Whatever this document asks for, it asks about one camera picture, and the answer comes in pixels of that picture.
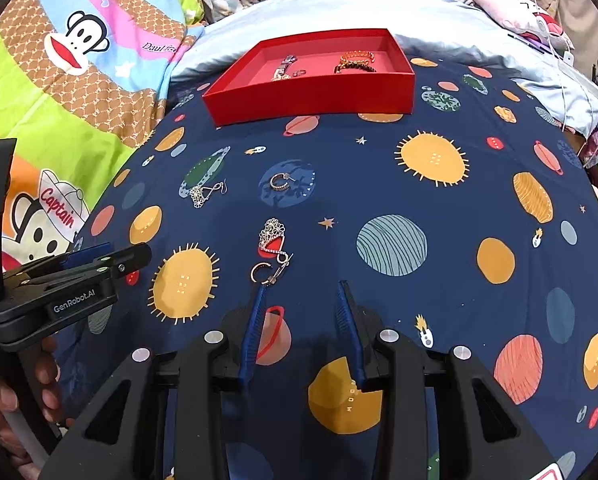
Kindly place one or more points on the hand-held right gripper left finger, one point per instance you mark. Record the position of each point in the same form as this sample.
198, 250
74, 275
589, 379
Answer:
251, 330

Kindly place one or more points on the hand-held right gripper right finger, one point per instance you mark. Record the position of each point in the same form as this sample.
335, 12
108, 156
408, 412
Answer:
350, 332

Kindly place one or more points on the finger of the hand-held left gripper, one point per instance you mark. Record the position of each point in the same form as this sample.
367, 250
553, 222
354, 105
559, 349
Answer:
129, 259
86, 252

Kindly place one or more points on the thin hoop earring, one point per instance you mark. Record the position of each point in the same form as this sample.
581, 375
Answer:
255, 275

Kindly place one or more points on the red cardboard box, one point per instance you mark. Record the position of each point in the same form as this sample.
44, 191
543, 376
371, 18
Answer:
309, 105

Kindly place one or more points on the silver wrist watch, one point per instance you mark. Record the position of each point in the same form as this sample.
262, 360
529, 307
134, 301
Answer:
281, 67

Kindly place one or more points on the gold bangle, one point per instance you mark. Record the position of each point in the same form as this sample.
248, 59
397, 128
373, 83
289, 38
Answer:
359, 54

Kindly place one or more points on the person's left hand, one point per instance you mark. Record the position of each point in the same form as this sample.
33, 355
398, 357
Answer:
46, 375

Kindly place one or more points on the silver flower earring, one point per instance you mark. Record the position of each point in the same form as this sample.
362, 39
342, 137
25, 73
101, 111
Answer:
198, 197

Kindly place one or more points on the rhinestone flower earring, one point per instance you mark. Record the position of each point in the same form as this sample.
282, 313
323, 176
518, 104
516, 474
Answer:
273, 235

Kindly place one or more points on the colourful monkey print blanket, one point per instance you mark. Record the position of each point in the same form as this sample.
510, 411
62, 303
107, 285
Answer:
54, 110

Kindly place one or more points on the small hoop earring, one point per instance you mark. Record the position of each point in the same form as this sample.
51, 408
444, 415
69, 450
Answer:
277, 186

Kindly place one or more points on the light blue pillow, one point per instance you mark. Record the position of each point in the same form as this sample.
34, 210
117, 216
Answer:
329, 10

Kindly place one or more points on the white cartoon face pillow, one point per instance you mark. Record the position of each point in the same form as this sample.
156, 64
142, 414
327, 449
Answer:
509, 12

